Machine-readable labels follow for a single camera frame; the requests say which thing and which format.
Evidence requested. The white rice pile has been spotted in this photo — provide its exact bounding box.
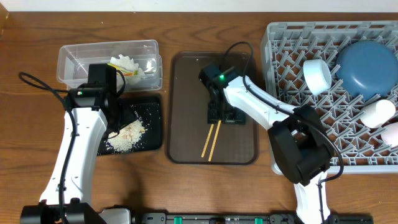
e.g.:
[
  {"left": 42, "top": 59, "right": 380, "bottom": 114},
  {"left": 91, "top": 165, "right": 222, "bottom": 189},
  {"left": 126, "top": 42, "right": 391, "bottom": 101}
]
[{"left": 105, "top": 119, "right": 147, "bottom": 153}]

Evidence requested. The pink cup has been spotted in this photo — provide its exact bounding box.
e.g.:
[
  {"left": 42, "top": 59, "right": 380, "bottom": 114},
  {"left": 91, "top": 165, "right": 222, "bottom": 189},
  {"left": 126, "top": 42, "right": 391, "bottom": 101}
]
[{"left": 381, "top": 123, "right": 398, "bottom": 147}]

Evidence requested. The light blue bowl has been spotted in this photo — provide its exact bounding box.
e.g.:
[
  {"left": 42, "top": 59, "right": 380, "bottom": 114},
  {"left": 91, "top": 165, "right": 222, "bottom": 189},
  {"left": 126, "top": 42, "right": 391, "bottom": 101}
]
[{"left": 303, "top": 59, "right": 331, "bottom": 95}]

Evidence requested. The yellow snack wrapper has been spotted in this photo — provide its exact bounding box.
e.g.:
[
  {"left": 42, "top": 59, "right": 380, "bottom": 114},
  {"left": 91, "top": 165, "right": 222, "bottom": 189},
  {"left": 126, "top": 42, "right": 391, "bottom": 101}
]
[{"left": 108, "top": 63, "right": 138, "bottom": 76}]

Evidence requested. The left wooden chopstick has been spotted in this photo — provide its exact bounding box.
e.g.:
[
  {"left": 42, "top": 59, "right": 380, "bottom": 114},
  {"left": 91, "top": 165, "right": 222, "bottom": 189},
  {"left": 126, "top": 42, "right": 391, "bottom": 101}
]
[{"left": 201, "top": 124, "right": 214, "bottom": 158}]

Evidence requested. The wooden chopstick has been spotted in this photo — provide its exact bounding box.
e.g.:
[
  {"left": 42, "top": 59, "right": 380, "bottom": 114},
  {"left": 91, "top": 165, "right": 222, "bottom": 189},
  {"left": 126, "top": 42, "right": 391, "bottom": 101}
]
[
  {"left": 208, "top": 120, "right": 221, "bottom": 162},
  {"left": 201, "top": 124, "right": 214, "bottom": 158}
]

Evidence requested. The white tissue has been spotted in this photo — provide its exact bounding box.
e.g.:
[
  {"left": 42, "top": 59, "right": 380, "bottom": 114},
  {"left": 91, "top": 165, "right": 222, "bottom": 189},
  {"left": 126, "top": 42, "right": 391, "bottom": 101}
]
[{"left": 109, "top": 54, "right": 145, "bottom": 85}]

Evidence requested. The brown serving tray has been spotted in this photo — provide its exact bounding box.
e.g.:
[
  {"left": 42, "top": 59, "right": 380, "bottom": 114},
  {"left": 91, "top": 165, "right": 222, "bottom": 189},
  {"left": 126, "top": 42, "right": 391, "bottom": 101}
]
[{"left": 166, "top": 52, "right": 259, "bottom": 166}]

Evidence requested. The right wooden chopstick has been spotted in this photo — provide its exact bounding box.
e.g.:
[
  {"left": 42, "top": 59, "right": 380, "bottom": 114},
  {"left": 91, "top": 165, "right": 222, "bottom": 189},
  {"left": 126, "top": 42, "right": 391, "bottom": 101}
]
[{"left": 208, "top": 120, "right": 221, "bottom": 162}]

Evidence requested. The black waste tray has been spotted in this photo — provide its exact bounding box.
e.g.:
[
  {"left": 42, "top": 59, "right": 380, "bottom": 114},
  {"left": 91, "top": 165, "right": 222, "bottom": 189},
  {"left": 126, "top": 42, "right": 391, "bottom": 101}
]
[{"left": 97, "top": 95, "right": 163, "bottom": 156}]

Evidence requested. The clear plastic waste bin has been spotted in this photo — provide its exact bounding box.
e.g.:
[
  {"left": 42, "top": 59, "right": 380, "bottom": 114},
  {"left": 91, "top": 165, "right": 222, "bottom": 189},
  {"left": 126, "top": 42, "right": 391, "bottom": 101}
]
[{"left": 57, "top": 40, "right": 163, "bottom": 91}]

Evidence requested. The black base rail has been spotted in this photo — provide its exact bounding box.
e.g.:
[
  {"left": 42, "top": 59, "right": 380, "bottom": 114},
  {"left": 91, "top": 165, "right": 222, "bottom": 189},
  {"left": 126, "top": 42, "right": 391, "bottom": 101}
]
[{"left": 99, "top": 205, "right": 374, "bottom": 224}]

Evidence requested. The grey dishwasher rack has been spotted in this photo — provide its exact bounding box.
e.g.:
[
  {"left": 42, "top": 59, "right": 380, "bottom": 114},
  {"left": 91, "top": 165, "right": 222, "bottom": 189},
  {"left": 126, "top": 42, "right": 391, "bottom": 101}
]
[{"left": 261, "top": 21, "right": 397, "bottom": 174}]

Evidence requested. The dark blue plate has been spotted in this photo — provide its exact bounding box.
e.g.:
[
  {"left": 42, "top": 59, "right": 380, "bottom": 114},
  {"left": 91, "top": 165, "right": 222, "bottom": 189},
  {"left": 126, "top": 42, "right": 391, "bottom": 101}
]
[{"left": 336, "top": 40, "right": 397, "bottom": 101}]

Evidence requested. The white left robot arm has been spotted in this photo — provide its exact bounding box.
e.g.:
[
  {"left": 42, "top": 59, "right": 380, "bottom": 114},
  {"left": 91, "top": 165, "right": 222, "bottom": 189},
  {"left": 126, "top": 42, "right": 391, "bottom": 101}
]
[{"left": 19, "top": 63, "right": 137, "bottom": 223}]

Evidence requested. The pale green cup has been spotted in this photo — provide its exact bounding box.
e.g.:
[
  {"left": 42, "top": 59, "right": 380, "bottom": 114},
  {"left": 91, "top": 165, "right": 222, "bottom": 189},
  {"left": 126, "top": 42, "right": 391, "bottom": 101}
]
[{"left": 360, "top": 100, "right": 396, "bottom": 128}]

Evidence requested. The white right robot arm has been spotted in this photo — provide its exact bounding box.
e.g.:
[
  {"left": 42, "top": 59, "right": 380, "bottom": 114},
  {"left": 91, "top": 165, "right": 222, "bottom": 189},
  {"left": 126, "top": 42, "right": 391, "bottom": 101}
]
[{"left": 198, "top": 63, "right": 334, "bottom": 223}]

